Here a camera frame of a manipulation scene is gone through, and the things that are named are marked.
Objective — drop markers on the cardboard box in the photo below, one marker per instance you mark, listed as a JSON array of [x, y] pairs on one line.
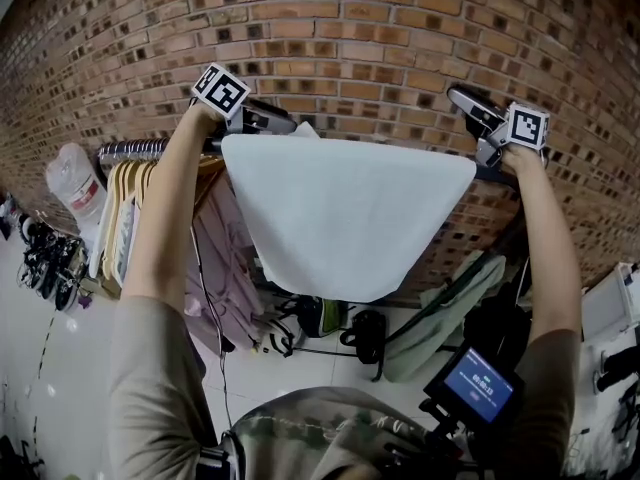
[[97, 283]]

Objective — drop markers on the row of wooden hangers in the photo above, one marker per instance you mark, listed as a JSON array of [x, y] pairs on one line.
[[127, 178]]

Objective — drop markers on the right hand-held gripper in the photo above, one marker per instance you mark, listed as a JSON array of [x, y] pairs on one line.
[[525, 127]]

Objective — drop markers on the small purple object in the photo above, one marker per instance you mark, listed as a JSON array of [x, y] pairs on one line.
[[84, 303]]

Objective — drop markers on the pink robe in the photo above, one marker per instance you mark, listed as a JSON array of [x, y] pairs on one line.
[[225, 268]]

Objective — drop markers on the pale grey hanging garment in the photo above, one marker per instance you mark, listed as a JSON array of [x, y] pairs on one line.
[[122, 248]]

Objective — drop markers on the black green backpack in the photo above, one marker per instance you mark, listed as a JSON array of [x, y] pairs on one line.
[[325, 315]]

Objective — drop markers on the person's right forearm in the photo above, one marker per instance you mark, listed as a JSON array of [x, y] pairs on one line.
[[545, 248]]

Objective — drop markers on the pale green garment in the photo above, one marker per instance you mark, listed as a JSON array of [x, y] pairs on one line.
[[430, 338]]

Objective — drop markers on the black office chair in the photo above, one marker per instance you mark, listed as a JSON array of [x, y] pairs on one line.
[[495, 318]]

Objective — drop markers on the white storage box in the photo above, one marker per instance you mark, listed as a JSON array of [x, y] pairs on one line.
[[610, 303]]

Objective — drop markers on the black screen device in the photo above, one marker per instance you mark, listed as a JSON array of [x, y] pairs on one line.
[[477, 390]]

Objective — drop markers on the person's beige t-shirt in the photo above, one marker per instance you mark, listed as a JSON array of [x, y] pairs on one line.
[[150, 393]]

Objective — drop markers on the black chest rig mount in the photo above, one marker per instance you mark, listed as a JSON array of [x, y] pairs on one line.
[[440, 448]]

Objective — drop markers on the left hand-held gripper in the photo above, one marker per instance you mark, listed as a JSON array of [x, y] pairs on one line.
[[222, 90]]

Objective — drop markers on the pile of dark shoes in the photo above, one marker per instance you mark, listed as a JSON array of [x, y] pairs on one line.
[[50, 268]]

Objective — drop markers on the black floor equipment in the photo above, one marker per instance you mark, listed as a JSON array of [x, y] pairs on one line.
[[617, 370]]

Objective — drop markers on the black clothes rack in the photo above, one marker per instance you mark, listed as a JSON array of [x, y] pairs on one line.
[[492, 174]]

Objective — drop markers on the person's left forearm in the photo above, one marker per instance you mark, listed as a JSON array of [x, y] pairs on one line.
[[160, 218]]

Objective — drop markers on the white towel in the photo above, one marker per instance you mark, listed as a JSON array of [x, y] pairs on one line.
[[340, 208]]

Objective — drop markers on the white black sneaker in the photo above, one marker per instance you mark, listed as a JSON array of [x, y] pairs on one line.
[[280, 335]]

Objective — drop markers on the black bag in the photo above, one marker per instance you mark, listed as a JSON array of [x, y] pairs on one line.
[[367, 335]]

